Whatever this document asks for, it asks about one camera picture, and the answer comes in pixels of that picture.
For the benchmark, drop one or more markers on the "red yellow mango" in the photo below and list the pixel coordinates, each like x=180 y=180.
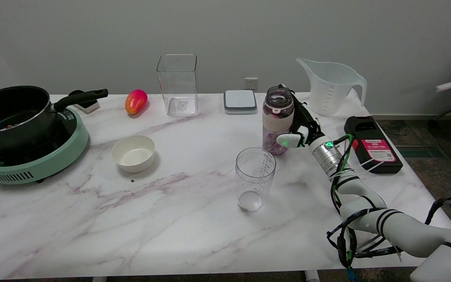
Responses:
x=135 y=102

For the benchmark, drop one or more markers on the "white grey square lid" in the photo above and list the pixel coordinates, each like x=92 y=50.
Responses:
x=240 y=101

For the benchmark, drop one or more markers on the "clear bottle with floral print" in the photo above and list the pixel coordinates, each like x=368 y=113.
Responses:
x=277 y=117

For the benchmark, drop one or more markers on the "green induction cooker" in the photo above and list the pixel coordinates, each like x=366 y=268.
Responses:
x=53 y=160

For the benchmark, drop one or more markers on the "clear square storage container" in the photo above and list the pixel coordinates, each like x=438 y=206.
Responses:
x=178 y=90

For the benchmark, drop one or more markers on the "translucent measuring jug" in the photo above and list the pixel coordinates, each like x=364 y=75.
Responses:
x=329 y=94

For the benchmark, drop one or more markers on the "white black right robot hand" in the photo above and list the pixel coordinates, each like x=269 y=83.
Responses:
x=305 y=125

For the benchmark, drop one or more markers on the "white bowl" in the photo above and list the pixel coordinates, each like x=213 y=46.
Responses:
x=133 y=154

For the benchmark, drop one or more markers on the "floor vent grille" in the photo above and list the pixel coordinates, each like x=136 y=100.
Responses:
x=421 y=151

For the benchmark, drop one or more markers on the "white table leg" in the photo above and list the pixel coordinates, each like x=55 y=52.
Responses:
x=99 y=279
x=311 y=276

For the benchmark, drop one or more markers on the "clear plastic measuring cup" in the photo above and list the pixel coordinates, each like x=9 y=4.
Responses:
x=255 y=176

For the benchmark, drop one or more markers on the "white wall socket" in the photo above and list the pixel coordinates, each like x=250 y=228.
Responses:
x=251 y=83

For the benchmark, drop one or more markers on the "black device with pink label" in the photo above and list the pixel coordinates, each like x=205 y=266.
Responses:
x=374 y=147

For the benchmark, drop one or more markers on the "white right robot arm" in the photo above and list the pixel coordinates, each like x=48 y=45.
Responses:
x=397 y=229

